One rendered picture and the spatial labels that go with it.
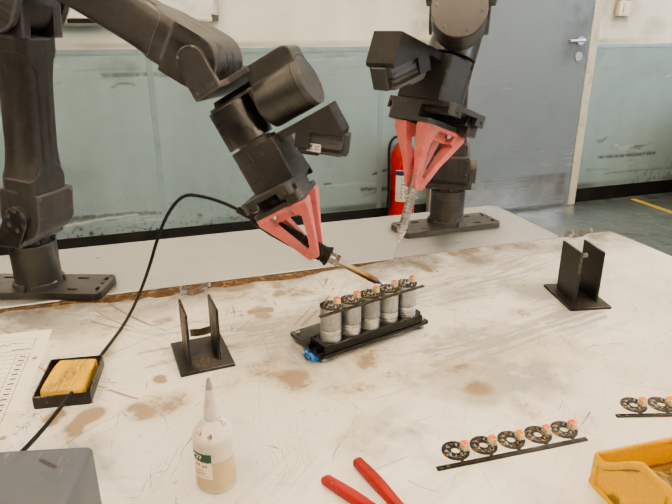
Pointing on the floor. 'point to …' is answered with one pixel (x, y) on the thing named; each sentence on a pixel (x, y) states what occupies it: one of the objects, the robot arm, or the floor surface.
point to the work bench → (370, 380)
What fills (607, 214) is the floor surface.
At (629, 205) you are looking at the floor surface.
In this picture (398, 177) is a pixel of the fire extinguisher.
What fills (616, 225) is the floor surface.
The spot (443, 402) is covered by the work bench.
